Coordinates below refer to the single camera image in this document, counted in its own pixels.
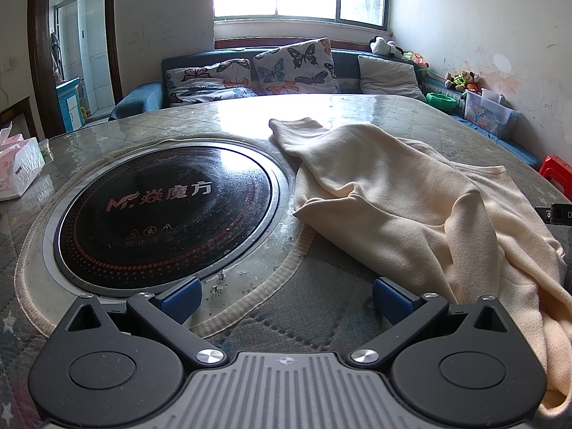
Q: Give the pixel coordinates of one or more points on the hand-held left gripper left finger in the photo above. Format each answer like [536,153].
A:
[181,301]

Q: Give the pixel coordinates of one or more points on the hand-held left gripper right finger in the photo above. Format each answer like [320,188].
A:
[392,301]

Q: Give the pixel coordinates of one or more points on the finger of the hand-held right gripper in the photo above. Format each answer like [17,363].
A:
[561,213]

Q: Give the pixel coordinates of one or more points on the cream long-sleeve garment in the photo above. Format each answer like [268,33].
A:
[402,214]

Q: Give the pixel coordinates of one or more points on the red plastic stool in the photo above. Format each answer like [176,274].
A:
[556,167]

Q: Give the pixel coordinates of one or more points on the round black induction cooktop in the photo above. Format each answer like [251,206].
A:
[170,214]

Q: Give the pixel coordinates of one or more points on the clear plastic storage box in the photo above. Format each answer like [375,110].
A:
[489,114]

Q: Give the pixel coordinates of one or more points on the brown plush toy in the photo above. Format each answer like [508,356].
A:
[464,81]

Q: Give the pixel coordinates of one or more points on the green plastic bowl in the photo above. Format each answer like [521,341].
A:
[441,99]

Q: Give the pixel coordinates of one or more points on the small green box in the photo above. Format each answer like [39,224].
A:
[44,149]

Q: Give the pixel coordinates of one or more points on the blue corner sofa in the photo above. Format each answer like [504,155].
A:
[138,98]

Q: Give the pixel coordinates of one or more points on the pink and white tissue pack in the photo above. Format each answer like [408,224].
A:
[22,165]

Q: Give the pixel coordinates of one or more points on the colourful plush toy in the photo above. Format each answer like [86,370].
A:
[413,58]

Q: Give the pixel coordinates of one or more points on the grey plain cushion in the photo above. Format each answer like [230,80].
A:
[388,78]

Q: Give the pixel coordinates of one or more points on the butterfly print cushion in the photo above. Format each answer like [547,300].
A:
[201,82]
[295,67]

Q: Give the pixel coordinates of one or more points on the light blue cabinet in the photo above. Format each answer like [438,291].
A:
[69,105]

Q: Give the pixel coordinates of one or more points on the panda plush toy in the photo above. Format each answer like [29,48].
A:
[384,47]

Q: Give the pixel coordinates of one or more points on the dark wooden chair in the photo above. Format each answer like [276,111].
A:
[20,116]

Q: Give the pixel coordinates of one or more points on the dark wooden door frame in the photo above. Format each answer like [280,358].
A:
[40,53]

